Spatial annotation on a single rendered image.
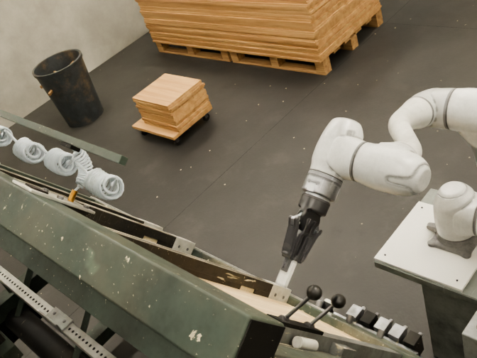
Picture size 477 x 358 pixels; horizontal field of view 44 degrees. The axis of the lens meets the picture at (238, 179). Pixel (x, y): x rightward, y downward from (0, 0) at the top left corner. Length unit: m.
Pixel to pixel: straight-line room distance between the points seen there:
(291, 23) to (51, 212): 4.23
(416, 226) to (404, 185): 1.27
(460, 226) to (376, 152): 1.04
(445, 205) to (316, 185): 1.00
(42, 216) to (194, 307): 0.51
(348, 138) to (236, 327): 0.69
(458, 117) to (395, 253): 0.85
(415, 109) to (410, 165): 0.47
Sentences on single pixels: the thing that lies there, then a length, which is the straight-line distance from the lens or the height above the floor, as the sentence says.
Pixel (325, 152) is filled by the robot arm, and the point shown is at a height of 1.76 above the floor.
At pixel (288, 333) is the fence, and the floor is 1.47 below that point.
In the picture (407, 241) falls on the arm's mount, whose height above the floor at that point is 0.76.
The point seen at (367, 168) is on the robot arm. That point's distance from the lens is 1.40.
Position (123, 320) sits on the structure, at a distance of 1.38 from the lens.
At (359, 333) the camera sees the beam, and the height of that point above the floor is 0.90.
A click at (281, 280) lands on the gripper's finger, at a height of 1.54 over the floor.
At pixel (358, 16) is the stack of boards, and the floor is 0.25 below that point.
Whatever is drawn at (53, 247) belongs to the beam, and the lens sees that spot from 1.27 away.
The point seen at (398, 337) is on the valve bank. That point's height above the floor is 0.76.
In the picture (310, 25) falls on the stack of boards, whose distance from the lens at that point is 5.21.
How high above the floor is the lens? 2.60
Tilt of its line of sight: 35 degrees down
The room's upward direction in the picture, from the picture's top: 21 degrees counter-clockwise
